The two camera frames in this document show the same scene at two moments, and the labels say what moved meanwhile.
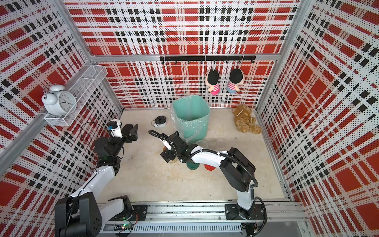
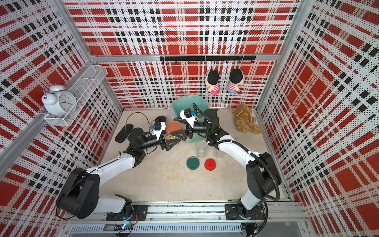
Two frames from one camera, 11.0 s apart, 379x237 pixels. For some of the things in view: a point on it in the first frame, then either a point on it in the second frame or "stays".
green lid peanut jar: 202,143 stays
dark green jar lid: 191,165 stays
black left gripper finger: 133,133 to 170,143
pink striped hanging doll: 212,78 stays
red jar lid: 209,168 stays
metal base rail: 281,219 stays
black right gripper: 170,157 to 181,132
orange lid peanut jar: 172,161 to 173,126
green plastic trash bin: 190,115 stays
